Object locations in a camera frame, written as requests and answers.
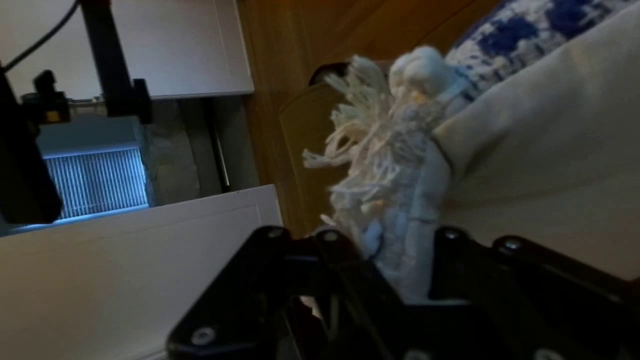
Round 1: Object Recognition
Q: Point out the brown fabric sofa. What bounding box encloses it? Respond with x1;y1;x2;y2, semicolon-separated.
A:
238;0;499;236

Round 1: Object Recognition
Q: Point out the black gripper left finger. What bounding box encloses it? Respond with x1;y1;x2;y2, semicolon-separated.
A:
165;225;401;360

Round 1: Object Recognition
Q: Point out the black tripod stand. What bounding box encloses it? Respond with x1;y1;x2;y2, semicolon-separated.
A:
0;0;152;223

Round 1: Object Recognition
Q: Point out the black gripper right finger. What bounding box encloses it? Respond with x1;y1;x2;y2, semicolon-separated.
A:
407;228;640;360

